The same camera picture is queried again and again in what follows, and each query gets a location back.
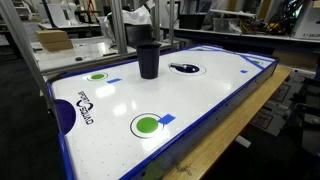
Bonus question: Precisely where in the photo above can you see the black marker with grey cap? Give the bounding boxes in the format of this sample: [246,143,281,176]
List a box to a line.
[169,62,192,70]

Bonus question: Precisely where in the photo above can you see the dark navy plastic cup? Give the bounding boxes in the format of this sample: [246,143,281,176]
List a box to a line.
[135,42,162,80]

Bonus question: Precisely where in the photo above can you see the white blue air hockey table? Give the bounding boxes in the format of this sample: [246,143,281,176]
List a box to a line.
[46,43,280,180]

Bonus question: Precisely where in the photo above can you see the black laptop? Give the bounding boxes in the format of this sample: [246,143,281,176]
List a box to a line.
[124,23,155,48]

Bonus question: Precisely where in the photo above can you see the white cloth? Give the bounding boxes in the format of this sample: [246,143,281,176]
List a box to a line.
[99,5,154,28]

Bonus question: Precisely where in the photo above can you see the clear plastic storage bin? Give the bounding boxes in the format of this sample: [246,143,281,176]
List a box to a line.
[212,17,242,34]

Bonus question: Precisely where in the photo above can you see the white block under table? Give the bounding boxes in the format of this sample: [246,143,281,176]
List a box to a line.
[234,134,252,149]

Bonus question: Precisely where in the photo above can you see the brown cardboard box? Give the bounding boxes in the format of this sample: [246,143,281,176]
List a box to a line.
[34,29,75,53]

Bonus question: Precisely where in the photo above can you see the white machine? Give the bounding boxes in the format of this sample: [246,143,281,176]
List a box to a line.
[45,0,82,28]

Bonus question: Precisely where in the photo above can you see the black equipment rack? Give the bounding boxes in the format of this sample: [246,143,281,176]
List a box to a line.
[285,75,320,158]

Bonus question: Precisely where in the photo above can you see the white equipment box with text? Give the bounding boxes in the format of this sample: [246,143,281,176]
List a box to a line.
[291,0,320,41]

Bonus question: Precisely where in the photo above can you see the aluminum frame post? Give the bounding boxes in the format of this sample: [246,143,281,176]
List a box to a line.
[168,0,177,47]
[110,0,129,55]
[152,0,162,43]
[0,0,56,113]

